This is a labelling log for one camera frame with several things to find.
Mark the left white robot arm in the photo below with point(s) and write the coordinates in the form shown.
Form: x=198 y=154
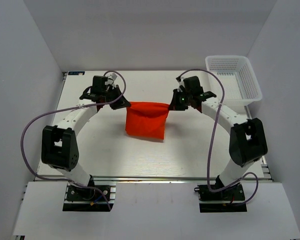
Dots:
x=59 y=147

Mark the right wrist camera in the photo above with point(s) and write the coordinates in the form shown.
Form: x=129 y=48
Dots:
x=181 y=87

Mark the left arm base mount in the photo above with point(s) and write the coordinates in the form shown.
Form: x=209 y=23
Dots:
x=88 y=200

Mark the orange t shirt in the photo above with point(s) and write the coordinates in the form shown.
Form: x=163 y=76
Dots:
x=146 y=119

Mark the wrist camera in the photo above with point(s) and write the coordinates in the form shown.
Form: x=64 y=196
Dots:
x=181 y=87
x=110 y=80

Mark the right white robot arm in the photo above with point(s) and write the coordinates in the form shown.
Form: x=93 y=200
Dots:
x=247 y=141

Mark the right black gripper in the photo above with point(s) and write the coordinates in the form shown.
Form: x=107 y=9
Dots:
x=174 y=104

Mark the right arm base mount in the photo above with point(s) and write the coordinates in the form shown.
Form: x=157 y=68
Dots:
x=226 y=201

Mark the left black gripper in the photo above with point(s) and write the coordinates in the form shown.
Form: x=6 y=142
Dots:
x=122 y=103

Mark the white plastic mesh basket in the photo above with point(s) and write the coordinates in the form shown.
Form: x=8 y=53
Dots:
x=237 y=77

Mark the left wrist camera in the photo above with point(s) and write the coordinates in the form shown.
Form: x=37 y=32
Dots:
x=110 y=80

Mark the blue label sticker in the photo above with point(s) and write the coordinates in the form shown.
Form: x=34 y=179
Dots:
x=76 y=73

